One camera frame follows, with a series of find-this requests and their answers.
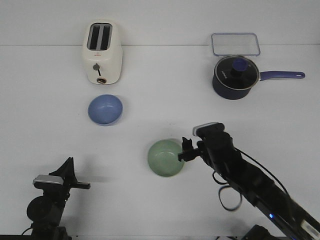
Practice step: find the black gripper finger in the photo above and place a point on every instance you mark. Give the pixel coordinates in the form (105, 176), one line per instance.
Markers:
(187, 145)
(66, 172)

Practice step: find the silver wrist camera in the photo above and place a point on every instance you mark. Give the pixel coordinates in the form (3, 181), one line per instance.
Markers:
(48, 180)
(208, 128)

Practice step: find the dark blue saucepan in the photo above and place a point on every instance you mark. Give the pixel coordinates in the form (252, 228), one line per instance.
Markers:
(237, 87)

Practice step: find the clear plastic container lid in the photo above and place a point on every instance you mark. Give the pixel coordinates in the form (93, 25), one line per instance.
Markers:
(235, 43)

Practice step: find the green plastic bowl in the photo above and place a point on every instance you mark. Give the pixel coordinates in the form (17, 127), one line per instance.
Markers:
(162, 158)

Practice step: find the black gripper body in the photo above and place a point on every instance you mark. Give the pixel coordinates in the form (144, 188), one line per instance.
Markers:
(217, 153)
(55, 195)

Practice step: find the blue plastic bowl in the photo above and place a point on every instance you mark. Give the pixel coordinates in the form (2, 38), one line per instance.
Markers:
(105, 110)

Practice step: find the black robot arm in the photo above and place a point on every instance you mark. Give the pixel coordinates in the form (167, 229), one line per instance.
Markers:
(253, 184)
(46, 226)

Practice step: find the white two-slot toaster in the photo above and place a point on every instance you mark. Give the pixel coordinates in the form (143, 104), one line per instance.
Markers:
(102, 52)

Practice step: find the glass pot lid blue knob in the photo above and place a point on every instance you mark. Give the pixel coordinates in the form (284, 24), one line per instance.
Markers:
(237, 66)

